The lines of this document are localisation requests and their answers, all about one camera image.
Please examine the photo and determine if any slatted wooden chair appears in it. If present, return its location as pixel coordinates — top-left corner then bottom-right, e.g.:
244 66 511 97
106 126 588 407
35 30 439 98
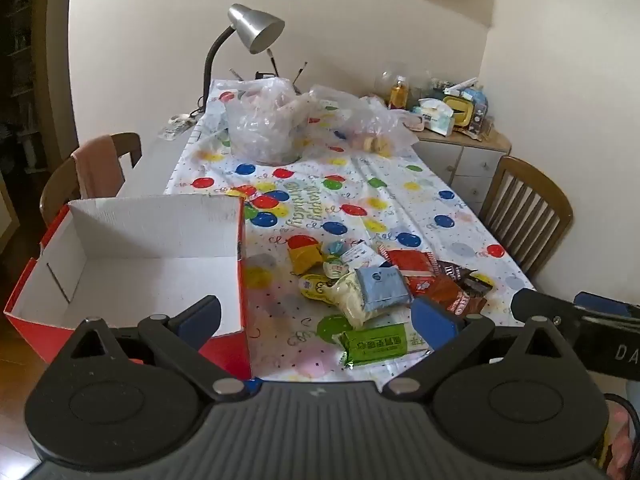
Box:
477 156 573 276

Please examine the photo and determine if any blue white package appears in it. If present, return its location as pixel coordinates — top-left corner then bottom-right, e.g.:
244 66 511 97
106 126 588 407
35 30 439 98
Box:
462 87 491 131

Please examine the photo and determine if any green snack packet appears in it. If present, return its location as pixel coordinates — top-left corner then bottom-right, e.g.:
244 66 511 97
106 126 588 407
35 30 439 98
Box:
337 322 431 368

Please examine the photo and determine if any brown chocolate packet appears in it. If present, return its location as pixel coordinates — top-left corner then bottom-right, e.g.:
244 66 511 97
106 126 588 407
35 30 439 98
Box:
432 260 496 296

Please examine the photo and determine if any red cardboard box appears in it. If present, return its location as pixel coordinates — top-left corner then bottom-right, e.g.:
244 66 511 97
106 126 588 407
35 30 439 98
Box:
2 195 253 381

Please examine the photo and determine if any round glass jar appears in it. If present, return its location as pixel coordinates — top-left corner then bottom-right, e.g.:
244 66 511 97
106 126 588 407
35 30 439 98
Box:
375 62 431 111

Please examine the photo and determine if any plastic bag with biscuits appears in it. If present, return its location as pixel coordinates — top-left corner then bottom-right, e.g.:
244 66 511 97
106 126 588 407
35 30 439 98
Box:
307 85 418 156

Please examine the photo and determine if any yellow container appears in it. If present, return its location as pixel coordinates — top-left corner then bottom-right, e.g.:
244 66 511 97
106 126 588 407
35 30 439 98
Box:
442 95 476 131

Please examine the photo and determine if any white blue snack packet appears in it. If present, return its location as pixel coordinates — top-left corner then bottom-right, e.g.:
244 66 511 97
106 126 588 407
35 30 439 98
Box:
342 242 388 268

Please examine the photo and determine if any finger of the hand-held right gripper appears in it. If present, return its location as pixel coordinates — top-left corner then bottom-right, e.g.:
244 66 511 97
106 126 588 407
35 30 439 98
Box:
574 292 640 317
511 288 583 336

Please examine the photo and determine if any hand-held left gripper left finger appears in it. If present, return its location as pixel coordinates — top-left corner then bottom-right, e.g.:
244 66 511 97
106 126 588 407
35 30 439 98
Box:
70 296 241 402

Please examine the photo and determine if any wooden display cabinet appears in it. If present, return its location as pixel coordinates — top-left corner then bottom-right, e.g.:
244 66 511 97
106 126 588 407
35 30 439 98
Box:
0 0 81 176

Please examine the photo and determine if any pale yellow snack bag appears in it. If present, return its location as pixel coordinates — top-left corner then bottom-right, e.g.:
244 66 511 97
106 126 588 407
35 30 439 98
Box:
330 272 396 331

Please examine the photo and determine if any large clear plastic bag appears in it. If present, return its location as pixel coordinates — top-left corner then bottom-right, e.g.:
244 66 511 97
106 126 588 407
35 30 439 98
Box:
225 77 311 166

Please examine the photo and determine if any silver desk lamp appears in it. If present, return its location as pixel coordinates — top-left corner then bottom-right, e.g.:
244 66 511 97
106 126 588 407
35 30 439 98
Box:
200 4 286 111

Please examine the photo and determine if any yellow cartoon snack packet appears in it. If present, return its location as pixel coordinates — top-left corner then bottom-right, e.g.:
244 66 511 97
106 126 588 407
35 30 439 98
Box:
299 272 346 308

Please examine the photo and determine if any blue grey snack packet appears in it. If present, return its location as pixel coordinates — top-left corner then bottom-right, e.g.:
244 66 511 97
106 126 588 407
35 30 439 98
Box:
355 266 413 313

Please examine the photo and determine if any tissue box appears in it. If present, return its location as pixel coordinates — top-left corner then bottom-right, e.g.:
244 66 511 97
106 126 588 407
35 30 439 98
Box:
417 97 458 136

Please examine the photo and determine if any red brown snack packet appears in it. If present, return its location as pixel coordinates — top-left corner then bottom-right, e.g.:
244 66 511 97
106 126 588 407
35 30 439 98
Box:
425 285 488 317

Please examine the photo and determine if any yellow candy packet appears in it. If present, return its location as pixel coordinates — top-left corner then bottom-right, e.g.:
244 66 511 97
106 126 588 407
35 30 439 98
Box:
287 235 323 276

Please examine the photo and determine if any round back wooden chair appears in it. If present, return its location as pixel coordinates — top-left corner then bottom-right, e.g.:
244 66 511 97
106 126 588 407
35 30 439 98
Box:
40 132 143 226

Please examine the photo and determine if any white cabinet with wooden top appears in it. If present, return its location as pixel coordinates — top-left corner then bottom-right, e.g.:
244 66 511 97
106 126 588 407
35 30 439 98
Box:
415 125 513 216

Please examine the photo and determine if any person's right hand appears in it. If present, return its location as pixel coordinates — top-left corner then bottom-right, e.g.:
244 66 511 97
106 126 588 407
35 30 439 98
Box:
606 407 635 476

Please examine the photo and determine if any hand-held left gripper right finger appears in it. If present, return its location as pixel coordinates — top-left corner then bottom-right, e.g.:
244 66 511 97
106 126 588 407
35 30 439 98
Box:
382 296 568 402

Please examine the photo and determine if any yellow liquid bottle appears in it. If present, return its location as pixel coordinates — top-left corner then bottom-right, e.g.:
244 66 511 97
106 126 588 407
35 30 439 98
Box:
391 76 410 110

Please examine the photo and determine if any pink cloth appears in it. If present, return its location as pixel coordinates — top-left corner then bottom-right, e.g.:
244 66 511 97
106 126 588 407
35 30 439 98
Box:
70 135 126 201

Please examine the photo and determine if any red snack bag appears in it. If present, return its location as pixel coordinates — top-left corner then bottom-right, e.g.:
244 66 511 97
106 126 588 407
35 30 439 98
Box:
377 245 438 296

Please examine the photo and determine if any balloon print tablecloth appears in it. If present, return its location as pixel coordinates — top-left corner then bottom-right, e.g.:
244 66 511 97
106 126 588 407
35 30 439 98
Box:
165 77 538 393

